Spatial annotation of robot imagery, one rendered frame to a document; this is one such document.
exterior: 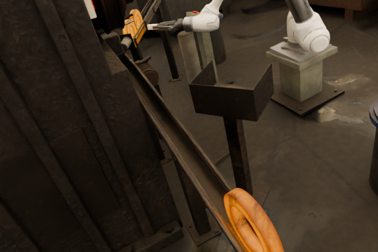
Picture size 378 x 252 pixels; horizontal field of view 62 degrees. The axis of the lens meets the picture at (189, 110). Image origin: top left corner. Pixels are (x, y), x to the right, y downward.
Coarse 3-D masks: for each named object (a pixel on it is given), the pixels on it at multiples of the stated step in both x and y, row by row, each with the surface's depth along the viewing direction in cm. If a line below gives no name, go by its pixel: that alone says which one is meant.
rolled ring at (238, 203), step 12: (228, 192) 72; (240, 192) 69; (228, 204) 73; (240, 204) 66; (252, 204) 65; (228, 216) 78; (240, 216) 76; (252, 216) 63; (264, 216) 63; (240, 228) 76; (264, 228) 62; (240, 240) 77; (252, 240) 74; (264, 240) 62; (276, 240) 62
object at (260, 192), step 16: (208, 64) 131; (192, 80) 122; (208, 80) 133; (272, 80) 124; (192, 96) 123; (208, 96) 119; (224, 96) 115; (240, 96) 111; (256, 96) 111; (208, 112) 124; (224, 112) 120; (240, 112) 116; (256, 112) 113; (240, 128) 134; (240, 144) 137; (240, 160) 142; (240, 176) 148; (256, 192) 160
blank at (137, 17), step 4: (132, 12) 205; (136, 12) 208; (132, 16) 204; (136, 16) 208; (140, 16) 214; (136, 20) 207; (140, 20) 214; (136, 24) 207; (140, 24) 214; (136, 28) 207
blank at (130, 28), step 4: (128, 20) 195; (128, 24) 195; (132, 24) 201; (124, 28) 193; (128, 28) 194; (132, 28) 202; (124, 32) 193; (128, 32) 194; (132, 32) 203; (132, 36) 201; (136, 36) 205
